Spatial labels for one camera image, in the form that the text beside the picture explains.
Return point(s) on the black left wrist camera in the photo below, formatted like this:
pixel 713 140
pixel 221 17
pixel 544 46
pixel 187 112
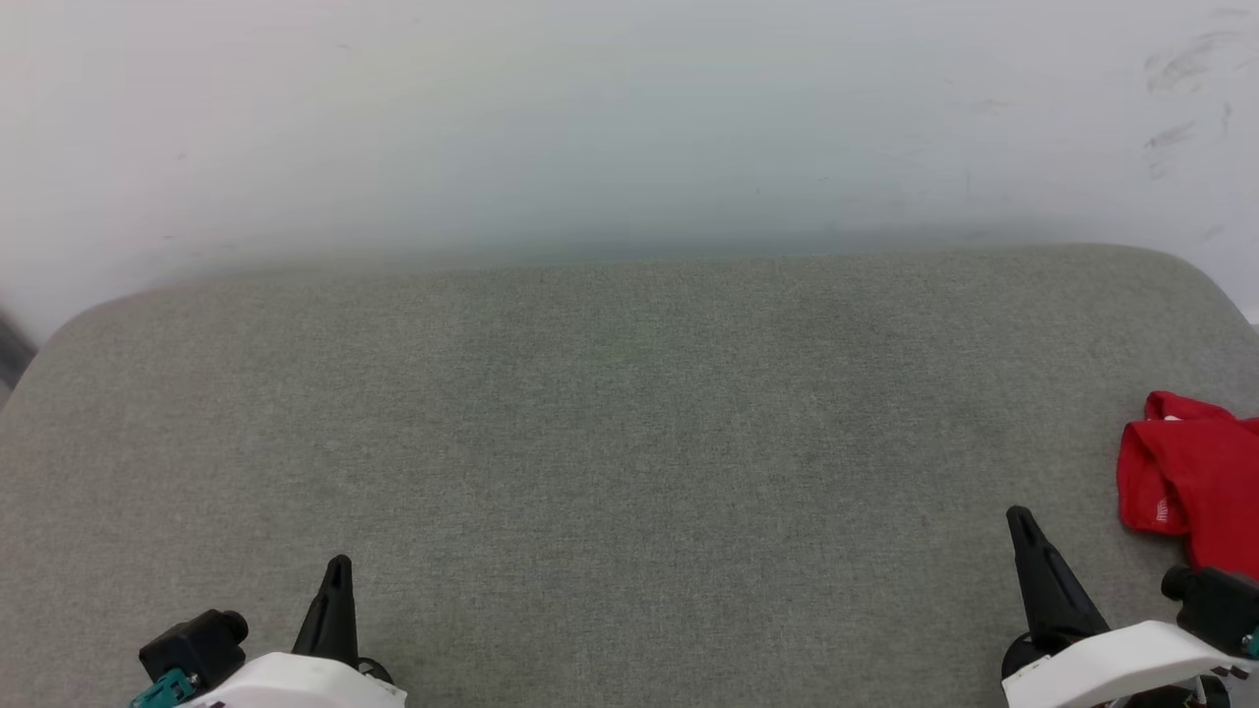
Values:
pixel 192 644

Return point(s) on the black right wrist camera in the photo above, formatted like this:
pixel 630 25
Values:
pixel 1215 605

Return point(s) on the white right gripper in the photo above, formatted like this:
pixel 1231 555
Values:
pixel 1111 669

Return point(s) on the red basketball jersey white trim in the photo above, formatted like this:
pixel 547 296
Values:
pixel 1200 472

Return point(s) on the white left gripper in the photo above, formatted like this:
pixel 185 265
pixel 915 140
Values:
pixel 305 683

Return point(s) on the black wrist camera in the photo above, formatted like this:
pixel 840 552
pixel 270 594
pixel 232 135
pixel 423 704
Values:
pixel 192 644
pixel 1215 605

